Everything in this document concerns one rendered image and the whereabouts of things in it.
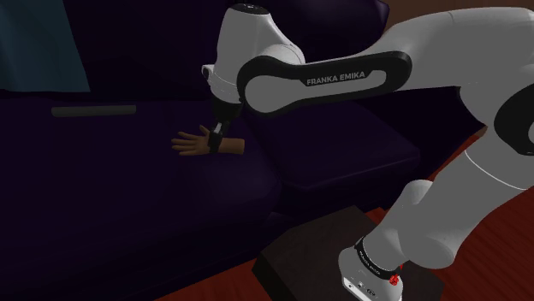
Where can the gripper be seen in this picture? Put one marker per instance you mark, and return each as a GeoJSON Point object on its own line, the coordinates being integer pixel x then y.
{"type": "Point", "coordinates": [226, 111]}

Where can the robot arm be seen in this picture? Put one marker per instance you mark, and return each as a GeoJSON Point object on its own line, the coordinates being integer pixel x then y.
{"type": "Point", "coordinates": [459, 37]}

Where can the brown model hand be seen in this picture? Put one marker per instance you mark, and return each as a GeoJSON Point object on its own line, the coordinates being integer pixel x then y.
{"type": "Point", "coordinates": [194, 144]}

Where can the dark purple sofa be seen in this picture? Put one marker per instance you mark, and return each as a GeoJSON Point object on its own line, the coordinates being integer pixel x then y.
{"type": "Point", "coordinates": [104, 187]}

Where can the grey flat bar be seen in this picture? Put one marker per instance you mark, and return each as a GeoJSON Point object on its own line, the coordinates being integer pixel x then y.
{"type": "Point", "coordinates": [94, 111]}

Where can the dark robot stand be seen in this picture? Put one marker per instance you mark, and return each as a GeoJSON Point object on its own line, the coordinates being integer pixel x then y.
{"type": "Point", "coordinates": [308, 254]}

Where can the teal cushion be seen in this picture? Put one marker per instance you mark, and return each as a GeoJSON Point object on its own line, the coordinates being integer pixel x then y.
{"type": "Point", "coordinates": [37, 46]}

